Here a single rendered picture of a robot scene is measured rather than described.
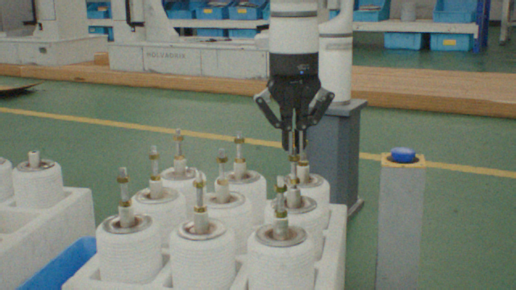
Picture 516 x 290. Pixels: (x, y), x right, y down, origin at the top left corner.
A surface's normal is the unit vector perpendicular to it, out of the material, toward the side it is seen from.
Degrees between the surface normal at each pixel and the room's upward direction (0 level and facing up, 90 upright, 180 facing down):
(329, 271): 0
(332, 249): 0
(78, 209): 90
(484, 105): 90
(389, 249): 90
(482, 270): 0
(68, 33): 90
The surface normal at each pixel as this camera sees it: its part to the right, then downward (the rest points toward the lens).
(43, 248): 0.98, 0.04
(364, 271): -0.02, -0.96
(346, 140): 0.28, 0.26
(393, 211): -0.22, 0.28
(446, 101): -0.48, 0.25
